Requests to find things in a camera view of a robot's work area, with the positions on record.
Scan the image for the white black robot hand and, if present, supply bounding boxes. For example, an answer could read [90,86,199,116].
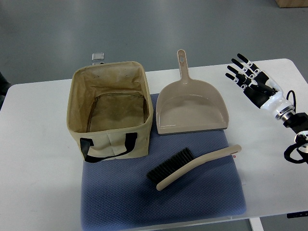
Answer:
[226,53,295,121]

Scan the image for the blue textured cushion mat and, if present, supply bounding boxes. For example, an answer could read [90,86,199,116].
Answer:
[80,93,247,230]

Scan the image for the beige hand broom black bristles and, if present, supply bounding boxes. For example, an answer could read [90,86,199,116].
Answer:
[146,144,242,191]

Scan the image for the small silver metal object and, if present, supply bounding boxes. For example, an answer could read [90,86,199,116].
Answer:
[92,52,104,61]

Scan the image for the beige plastic dustpan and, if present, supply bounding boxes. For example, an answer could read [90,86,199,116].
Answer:
[156,50,229,135]

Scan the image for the yellow canvas bag black handles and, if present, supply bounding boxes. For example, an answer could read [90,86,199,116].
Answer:
[66,61,154,163]

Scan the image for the black table control panel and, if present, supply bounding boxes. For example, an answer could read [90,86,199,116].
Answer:
[286,211,308,218]

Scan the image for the dark object at left edge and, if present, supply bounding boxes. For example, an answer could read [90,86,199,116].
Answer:
[0,72,12,109]

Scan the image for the white table leg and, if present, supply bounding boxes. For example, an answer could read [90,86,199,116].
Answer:
[249,218,264,231]

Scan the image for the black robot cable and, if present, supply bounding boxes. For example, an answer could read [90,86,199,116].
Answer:
[283,90,308,165]

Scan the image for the cardboard box corner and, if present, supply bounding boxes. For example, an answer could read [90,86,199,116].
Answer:
[276,0,308,8]

